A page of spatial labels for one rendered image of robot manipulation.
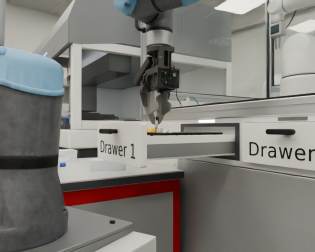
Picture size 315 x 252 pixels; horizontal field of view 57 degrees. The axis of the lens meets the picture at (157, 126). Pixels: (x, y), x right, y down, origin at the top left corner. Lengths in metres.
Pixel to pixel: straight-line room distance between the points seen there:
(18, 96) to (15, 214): 0.13
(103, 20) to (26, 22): 3.59
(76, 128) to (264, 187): 1.07
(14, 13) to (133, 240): 4.99
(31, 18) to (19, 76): 4.98
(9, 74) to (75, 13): 1.37
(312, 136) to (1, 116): 0.62
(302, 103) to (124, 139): 0.45
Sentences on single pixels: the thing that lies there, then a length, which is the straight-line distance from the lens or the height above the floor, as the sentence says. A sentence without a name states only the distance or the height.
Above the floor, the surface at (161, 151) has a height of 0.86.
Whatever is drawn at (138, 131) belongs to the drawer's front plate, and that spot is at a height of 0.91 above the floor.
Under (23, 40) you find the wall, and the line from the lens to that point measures 5.19.
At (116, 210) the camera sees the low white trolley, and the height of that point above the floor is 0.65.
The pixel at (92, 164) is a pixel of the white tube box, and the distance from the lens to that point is 1.06.
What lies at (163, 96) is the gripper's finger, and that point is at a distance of 0.84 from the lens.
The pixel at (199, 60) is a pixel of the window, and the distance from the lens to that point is 1.08.
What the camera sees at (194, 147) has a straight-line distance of 0.80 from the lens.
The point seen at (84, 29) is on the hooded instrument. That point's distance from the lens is 1.71.
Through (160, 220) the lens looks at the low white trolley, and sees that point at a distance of 1.07.
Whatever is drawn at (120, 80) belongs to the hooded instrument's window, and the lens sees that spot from 1.75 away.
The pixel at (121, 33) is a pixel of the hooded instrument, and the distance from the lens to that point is 1.79.
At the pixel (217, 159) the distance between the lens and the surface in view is 0.97.
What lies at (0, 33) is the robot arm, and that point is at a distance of 0.54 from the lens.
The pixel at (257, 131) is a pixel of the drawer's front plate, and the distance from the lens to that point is 0.83.
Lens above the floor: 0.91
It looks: level
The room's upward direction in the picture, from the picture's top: straight up
